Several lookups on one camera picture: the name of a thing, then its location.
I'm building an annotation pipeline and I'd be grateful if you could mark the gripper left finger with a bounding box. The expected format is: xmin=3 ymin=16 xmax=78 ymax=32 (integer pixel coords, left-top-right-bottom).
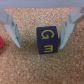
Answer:
xmin=0 ymin=7 xmax=23 ymax=48

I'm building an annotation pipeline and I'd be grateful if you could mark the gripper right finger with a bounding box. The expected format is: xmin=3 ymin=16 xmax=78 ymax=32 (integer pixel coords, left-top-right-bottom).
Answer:
xmin=59 ymin=7 xmax=84 ymax=50

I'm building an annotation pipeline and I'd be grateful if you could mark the pink block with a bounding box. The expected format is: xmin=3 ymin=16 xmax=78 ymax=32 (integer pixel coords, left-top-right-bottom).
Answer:
xmin=0 ymin=36 xmax=6 ymax=54

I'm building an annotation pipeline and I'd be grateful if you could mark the white cabinet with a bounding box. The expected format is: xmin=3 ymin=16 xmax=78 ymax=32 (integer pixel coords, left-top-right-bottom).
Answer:
xmin=0 ymin=0 xmax=84 ymax=10

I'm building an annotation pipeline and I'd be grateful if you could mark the purple block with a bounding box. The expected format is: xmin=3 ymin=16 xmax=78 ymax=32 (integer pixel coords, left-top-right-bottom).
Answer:
xmin=36 ymin=27 xmax=60 ymax=56

